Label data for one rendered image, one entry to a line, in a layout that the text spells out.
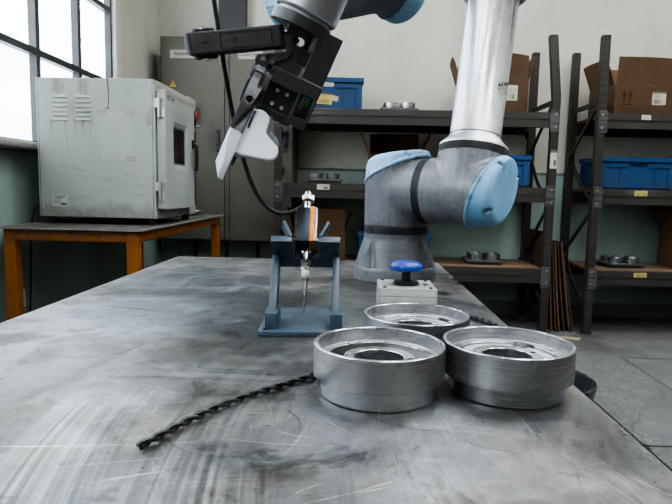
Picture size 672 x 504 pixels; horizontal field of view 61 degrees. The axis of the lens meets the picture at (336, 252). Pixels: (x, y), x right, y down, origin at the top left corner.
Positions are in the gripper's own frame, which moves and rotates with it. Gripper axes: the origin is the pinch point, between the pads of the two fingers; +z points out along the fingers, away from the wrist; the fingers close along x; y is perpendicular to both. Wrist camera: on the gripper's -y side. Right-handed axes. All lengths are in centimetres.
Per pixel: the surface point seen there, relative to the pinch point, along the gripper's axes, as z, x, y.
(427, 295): 2.6, -7.1, 28.4
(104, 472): 11.9, -41.6, 2.6
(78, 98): 28, 201, -78
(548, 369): -1.6, -33.8, 28.9
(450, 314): 1.6, -15.9, 28.1
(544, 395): 0.4, -33.4, 30.0
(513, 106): -71, 314, 146
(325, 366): 5.4, -31.6, 14.2
